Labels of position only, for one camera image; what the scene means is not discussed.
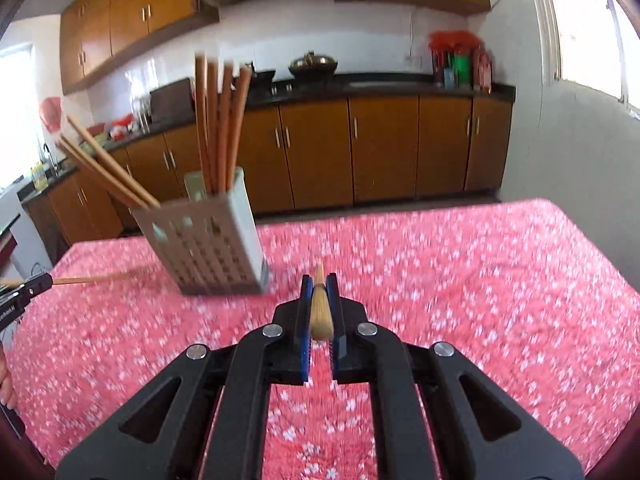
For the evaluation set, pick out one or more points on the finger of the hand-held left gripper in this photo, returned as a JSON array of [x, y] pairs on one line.
[[27, 292]]

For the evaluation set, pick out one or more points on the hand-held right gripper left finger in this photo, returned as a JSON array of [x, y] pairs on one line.
[[306, 340]]

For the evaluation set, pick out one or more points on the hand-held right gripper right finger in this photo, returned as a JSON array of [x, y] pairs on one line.
[[334, 345]]

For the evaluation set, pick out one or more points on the wooden chopstick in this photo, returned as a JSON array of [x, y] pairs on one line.
[[100, 177], [213, 125], [225, 125], [237, 120], [202, 120], [321, 315], [85, 280], [115, 165]]

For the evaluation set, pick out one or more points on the grey perforated chopstick holder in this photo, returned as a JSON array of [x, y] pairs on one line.
[[210, 255]]

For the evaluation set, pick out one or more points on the person's left hand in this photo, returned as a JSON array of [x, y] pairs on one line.
[[6, 385]]

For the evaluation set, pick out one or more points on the white appliance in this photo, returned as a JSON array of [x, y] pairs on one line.
[[25, 245]]

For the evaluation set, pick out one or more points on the pink floral tablecloth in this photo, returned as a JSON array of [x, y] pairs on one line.
[[425, 285]]

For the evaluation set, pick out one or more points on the yellow bottle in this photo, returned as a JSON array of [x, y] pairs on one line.
[[38, 176]]

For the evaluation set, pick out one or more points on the metal faucet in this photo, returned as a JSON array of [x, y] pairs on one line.
[[49, 157]]

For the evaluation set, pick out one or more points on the green basin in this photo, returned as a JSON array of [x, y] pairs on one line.
[[100, 142]]

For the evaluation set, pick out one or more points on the red basin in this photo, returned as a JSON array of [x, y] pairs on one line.
[[99, 129]]

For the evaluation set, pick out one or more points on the red plastic bag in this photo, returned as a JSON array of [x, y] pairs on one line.
[[51, 112]]

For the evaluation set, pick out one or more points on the small kitchen window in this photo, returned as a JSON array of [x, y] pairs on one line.
[[15, 110]]

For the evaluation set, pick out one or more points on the red white packets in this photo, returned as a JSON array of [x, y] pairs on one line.
[[122, 127]]

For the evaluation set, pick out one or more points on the brown lower kitchen cabinets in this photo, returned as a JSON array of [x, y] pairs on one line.
[[385, 150]]

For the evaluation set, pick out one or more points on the glass jar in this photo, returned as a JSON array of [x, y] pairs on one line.
[[142, 112]]

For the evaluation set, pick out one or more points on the dark cutting board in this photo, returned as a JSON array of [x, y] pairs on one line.
[[170, 100]]

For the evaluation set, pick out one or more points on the gas stove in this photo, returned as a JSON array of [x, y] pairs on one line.
[[290, 87]]

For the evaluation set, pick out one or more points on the black kitchen countertop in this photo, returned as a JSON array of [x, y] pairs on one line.
[[390, 89]]

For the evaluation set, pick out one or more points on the long brown upper cabinet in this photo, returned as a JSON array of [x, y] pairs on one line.
[[130, 15]]

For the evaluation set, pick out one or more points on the cluster of condiment bottles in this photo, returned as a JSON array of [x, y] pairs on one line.
[[460, 62]]

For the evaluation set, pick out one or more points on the large bright window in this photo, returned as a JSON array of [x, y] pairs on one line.
[[595, 25]]

